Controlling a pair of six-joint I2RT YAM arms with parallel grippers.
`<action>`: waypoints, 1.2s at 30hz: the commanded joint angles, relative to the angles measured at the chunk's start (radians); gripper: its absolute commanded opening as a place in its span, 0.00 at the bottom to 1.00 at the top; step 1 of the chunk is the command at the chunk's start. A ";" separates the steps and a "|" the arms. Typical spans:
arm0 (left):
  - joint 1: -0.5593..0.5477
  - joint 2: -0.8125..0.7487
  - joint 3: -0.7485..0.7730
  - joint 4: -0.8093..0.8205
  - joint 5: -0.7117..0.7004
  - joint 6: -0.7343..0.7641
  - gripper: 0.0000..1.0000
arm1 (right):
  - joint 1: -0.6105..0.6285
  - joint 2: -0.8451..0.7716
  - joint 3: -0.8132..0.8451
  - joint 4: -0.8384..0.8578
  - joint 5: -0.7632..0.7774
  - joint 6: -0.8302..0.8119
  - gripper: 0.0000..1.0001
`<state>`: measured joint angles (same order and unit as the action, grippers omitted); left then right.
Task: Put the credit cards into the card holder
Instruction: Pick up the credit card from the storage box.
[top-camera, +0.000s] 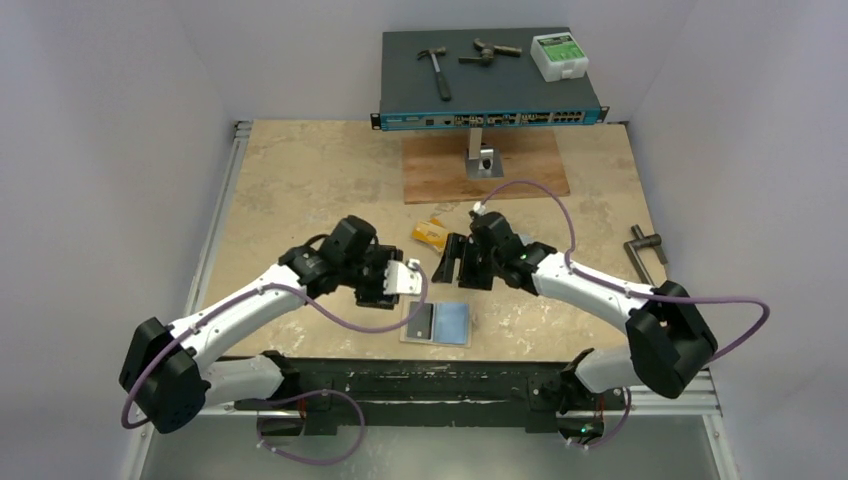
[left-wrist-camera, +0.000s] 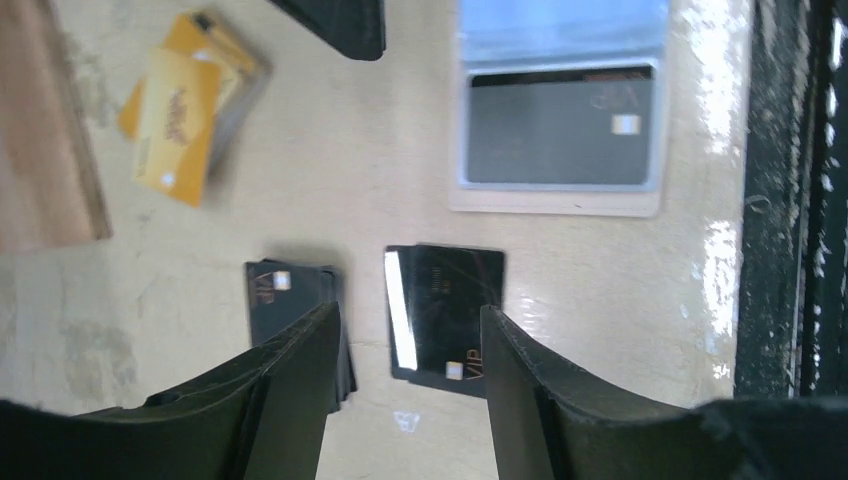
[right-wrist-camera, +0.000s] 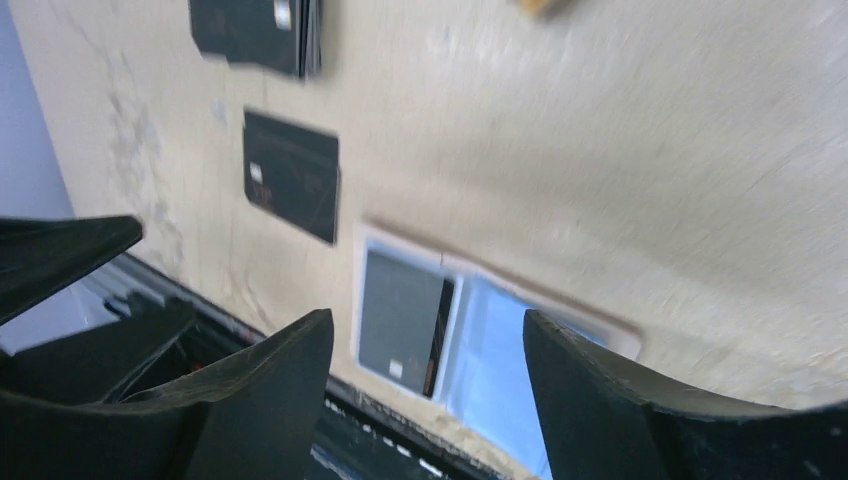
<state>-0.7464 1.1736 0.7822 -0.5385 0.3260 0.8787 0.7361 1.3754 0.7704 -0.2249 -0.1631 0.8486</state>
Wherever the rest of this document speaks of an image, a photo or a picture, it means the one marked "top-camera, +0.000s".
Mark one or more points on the metal stand post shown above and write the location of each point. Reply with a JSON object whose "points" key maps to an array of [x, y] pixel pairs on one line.
{"points": [[482, 161]]}

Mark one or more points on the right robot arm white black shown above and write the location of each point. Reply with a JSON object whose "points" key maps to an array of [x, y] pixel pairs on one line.
{"points": [[668, 340]]}

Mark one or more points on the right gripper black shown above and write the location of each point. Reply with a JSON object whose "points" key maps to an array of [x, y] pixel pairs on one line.
{"points": [[472, 263]]}

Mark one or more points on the single black VIP card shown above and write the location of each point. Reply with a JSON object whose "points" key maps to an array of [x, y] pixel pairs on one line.
{"points": [[420, 327]]}

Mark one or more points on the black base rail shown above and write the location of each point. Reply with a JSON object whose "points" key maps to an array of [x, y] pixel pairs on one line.
{"points": [[531, 395]]}

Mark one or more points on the blue network switch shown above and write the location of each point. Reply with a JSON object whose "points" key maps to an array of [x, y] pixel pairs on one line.
{"points": [[508, 93]]}

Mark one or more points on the aluminium frame rail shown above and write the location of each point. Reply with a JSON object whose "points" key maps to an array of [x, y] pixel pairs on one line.
{"points": [[285, 178]]}

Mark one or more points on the white green box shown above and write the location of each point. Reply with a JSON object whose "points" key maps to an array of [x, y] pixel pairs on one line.
{"points": [[558, 57]]}

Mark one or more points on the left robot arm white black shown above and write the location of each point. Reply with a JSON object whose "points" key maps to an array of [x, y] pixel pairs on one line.
{"points": [[174, 370]]}

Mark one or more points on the metal clamp tool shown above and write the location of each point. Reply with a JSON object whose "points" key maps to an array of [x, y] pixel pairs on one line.
{"points": [[488, 51]]}

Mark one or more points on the wooden board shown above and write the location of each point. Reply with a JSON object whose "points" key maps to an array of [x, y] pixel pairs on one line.
{"points": [[444, 168]]}

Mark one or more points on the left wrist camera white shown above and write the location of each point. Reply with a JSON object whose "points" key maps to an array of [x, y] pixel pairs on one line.
{"points": [[403, 278]]}

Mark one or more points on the hammer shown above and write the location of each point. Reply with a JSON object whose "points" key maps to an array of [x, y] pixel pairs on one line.
{"points": [[442, 84]]}

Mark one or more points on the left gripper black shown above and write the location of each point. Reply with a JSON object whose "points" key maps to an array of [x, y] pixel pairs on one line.
{"points": [[381, 259]]}

